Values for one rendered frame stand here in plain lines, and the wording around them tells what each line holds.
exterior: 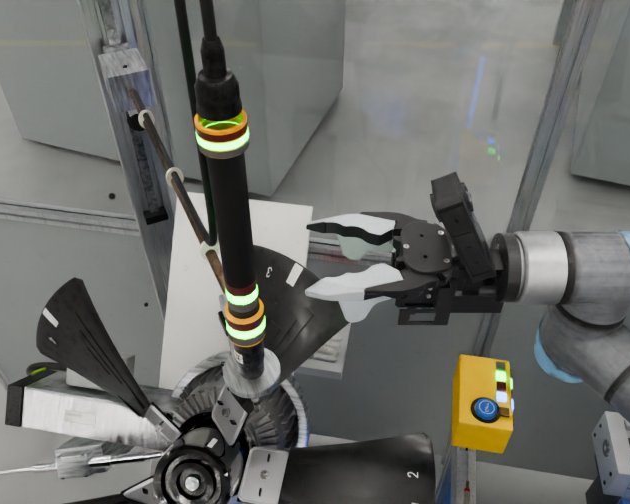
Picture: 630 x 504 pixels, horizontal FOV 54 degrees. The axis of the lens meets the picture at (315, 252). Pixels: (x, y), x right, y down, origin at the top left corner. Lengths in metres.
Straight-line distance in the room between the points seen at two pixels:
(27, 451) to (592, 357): 2.18
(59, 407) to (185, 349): 0.24
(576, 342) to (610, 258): 0.11
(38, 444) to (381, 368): 1.33
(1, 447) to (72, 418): 1.43
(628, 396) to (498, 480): 1.72
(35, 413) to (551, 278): 0.93
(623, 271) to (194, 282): 0.78
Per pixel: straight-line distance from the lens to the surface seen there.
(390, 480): 1.00
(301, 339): 0.89
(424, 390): 2.01
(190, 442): 0.96
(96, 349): 1.00
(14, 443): 2.63
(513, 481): 2.42
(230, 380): 0.76
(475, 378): 1.27
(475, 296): 0.66
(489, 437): 1.25
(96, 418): 1.20
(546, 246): 0.64
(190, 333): 1.21
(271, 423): 1.08
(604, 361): 0.71
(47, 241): 1.92
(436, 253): 0.61
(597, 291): 0.66
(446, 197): 0.56
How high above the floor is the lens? 2.09
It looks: 44 degrees down
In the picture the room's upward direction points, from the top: straight up
